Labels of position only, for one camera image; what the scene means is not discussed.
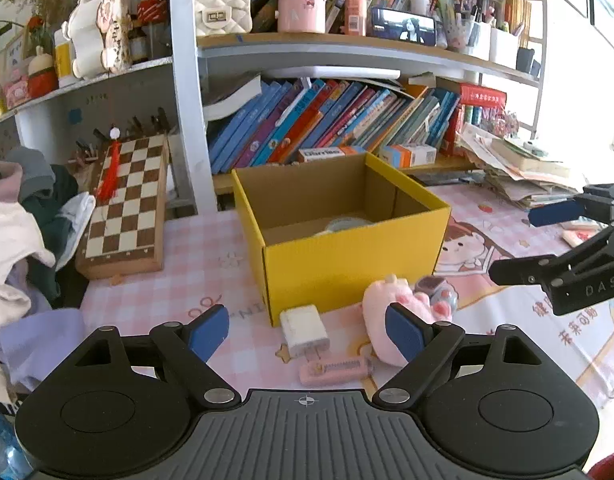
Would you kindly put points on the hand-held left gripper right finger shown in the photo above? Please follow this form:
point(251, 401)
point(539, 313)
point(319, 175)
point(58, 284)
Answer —
point(403, 332)

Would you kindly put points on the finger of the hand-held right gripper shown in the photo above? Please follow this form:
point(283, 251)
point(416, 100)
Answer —
point(527, 270)
point(557, 212)

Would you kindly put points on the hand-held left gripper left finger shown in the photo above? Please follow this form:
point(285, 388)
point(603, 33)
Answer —
point(209, 332)

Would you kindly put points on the pink plush paw toy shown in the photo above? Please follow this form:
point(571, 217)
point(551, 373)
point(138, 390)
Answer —
point(377, 310)

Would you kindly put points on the small purple grey toy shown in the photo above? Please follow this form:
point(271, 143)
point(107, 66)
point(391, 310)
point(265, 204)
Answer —
point(439, 295)

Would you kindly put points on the yellow cardboard box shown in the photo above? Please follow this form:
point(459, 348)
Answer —
point(337, 270)

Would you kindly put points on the white charger plug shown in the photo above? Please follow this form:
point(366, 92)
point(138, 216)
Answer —
point(302, 327)

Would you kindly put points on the pink cartoon printed desktop cloth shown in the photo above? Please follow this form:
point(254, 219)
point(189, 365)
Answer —
point(202, 270)

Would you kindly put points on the stack of loose papers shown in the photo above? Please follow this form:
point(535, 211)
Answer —
point(517, 170)

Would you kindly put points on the tape roll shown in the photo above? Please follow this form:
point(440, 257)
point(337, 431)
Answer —
point(344, 224)

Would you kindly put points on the wooden chessboard box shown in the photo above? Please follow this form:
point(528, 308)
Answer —
point(127, 210)

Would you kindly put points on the black pen holder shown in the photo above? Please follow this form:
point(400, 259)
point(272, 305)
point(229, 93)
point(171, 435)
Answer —
point(527, 62)

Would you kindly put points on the orange white carton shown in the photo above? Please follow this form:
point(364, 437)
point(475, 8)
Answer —
point(407, 155)

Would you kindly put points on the white pen holder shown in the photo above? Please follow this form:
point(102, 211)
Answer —
point(504, 50)
point(481, 42)

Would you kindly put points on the red tassel ornament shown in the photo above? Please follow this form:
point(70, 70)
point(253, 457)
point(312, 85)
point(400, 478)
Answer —
point(109, 175)

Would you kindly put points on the dark red clothing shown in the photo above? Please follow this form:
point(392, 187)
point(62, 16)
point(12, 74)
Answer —
point(609, 467)

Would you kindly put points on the small orange blue box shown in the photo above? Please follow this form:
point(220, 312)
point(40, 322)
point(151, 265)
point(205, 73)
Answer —
point(354, 150)

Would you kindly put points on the white blue small box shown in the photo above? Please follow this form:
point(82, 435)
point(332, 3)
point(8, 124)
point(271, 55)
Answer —
point(321, 155)

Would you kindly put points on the pile of clothes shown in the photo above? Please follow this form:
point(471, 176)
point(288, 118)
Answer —
point(12, 240)

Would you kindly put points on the grey metal bookshelf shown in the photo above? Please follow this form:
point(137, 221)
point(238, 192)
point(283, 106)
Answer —
point(184, 110)

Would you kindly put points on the row of leaning colourful books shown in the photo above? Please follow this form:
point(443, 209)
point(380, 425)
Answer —
point(312, 120)

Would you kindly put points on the blue water bottle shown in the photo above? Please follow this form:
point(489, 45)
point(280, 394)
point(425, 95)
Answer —
point(2, 450)

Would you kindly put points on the phone with lit screen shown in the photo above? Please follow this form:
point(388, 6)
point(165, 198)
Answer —
point(402, 25)

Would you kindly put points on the pink bottle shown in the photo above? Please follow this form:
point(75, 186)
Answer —
point(355, 5)

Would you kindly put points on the red white doll jar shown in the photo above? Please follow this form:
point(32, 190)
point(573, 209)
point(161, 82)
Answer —
point(42, 77)

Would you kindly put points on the yellow white bottle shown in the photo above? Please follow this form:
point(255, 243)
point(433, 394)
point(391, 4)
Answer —
point(64, 62)

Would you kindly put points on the white cartoon wooden ornament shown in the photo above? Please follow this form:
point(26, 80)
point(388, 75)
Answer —
point(94, 35)

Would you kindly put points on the white quilted handbag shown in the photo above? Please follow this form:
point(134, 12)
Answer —
point(222, 12)

